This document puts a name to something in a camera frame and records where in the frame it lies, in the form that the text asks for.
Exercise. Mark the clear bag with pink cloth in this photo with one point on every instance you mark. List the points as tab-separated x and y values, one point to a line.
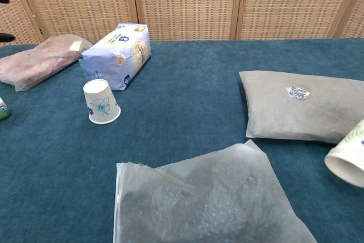
37	61

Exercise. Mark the green blue drink can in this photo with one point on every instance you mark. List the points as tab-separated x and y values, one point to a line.
3	110

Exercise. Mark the white blue tissue pack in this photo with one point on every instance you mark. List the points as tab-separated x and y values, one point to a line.
122	55

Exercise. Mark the woven wooden folding screen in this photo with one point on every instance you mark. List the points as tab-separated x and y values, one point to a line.
185	4

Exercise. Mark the teal tablecloth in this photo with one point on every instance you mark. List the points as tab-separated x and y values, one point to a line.
182	98

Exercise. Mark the frosted bag with dark cloth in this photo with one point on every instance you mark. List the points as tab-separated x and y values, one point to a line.
199	197

